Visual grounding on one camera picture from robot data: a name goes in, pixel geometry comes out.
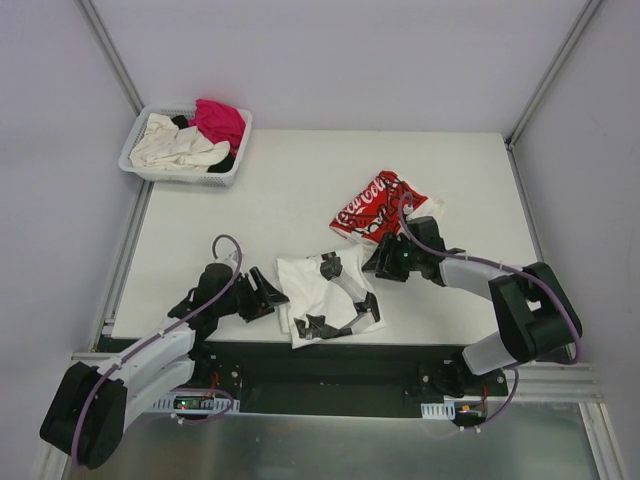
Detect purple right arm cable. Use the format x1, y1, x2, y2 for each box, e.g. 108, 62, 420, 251
397, 191, 586, 441

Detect plain white t-shirt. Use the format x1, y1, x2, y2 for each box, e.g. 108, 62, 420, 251
276, 245, 387, 349

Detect cream shirt in basket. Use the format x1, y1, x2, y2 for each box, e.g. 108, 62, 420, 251
129, 113, 230, 172

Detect aluminium frame post right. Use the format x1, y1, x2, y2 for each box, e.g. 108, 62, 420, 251
505, 0, 605, 151

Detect aluminium frame post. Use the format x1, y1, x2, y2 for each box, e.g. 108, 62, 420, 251
75, 0, 144, 114
505, 0, 605, 151

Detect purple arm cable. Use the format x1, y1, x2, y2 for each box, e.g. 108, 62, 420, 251
71, 233, 247, 466
397, 191, 586, 441

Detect Coca-Cola print t-shirt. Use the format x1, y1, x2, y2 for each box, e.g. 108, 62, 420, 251
329, 170, 444, 252

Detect aluminium extrusion rail right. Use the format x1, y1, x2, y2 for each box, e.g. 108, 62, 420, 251
514, 362, 604, 403

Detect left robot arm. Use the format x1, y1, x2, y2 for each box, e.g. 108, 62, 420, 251
39, 263, 289, 469

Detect right white cable duct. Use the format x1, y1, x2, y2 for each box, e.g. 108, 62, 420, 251
420, 401, 456, 421

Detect aluminium extrusion rail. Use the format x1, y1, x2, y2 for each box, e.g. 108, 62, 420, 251
70, 352, 115, 366
514, 362, 604, 403

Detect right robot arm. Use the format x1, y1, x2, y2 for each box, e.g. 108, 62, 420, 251
363, 216, 583, 395

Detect white plastic laundry basket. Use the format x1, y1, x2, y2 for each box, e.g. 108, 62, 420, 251
118, 103, 252, 187

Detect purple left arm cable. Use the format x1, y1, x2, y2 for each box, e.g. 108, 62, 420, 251
71, 233, 247, 466

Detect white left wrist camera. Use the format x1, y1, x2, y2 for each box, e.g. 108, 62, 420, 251
219, 252, 244, 270

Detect black garment in basket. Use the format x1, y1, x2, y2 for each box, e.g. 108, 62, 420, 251
171, 115, 235, 173

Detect pink garment in basket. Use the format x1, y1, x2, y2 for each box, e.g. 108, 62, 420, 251
189, 99, 246, 152

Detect aluminium frame post left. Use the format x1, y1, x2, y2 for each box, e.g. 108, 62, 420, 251
75, 0, 144, 114

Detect aluminium extrusion rail left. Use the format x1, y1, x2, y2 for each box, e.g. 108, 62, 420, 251
70, 352, 115, 366

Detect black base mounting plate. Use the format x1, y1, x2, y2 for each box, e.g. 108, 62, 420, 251
169, 337, 509, 419

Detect left white cable duct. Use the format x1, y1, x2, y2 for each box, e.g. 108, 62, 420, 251
146, 393, 240, 415

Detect white cable duct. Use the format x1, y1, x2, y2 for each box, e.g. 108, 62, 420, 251
146, 393, 240, 415
420, 401, 456, 421

